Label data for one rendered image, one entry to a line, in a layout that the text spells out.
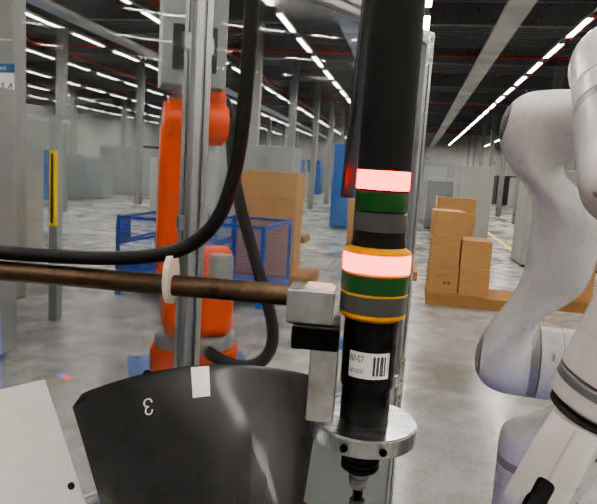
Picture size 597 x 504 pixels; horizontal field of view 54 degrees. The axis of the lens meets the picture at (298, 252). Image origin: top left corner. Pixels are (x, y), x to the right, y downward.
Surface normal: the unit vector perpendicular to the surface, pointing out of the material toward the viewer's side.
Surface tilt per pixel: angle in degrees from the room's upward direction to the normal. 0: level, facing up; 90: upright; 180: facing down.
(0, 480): 50
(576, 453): 84
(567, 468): 88
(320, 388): 90
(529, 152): 103
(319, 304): 90
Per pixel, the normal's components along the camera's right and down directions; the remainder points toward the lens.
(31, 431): 0.62, -0.53
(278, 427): 0.12, -0.71
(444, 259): -0.21, 0.12
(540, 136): -0.31, 0.30
